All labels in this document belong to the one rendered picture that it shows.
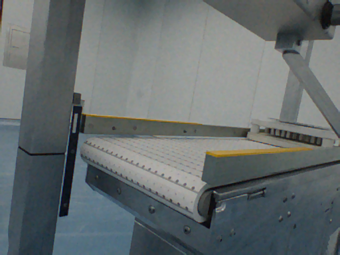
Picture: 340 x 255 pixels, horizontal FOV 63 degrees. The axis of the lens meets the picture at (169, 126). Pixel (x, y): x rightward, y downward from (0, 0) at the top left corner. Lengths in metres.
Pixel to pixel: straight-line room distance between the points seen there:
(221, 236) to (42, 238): 0.32
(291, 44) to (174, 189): 0.27
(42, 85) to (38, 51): 0.05
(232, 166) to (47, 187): 0.32
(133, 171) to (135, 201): 0.06
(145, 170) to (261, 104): 3.75
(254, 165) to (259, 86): 3.77
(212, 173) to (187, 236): 0.10
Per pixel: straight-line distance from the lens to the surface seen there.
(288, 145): 0.88
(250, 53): 4.34
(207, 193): 0.33
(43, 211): 0.54
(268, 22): 0.42
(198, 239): 0.37
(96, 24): 5.98
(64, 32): 0.49
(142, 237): 0.59
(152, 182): 0.36
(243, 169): 0.36
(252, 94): 4.18
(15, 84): 5.43
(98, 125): 0.51
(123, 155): 0.42
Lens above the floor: 0.88
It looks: 6 degrees down
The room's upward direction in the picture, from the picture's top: 10 degrees clockwise
